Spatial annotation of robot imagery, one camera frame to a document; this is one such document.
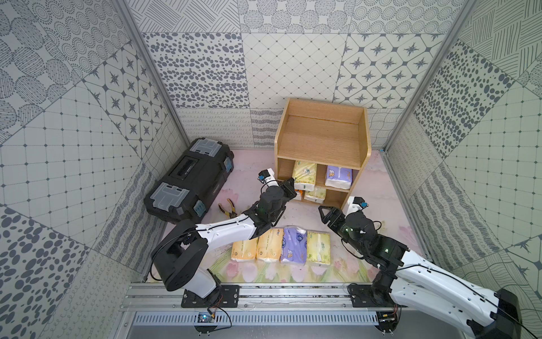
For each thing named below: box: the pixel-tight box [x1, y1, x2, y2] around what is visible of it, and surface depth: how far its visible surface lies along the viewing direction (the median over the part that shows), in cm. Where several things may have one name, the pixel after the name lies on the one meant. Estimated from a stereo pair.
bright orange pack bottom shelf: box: [292, 189, 303, 201], surface depth 97 cm
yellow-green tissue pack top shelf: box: [306, 230, 331, 265], surface depth 83 cm
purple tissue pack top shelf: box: [280, 225, 308, 265], surface depth 84 cm
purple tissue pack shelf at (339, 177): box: [324, 165, 353, 190], surface depth 83 cm
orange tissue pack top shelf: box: [255, 228, 284, 262], surface depth 83 cm
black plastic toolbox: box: [143, 137, 235, 224], surface depth 88 cm
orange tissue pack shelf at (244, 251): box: [230, 238, 258, 263], surface depth 82 cm
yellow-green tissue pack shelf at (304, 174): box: [292, 160, 317, 192], surface depth 84 cm
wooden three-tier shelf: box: [274, 98, 372, 210], surface depth 84 cm
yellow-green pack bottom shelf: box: [303, 186, 327, 205], surface depth 97 cm
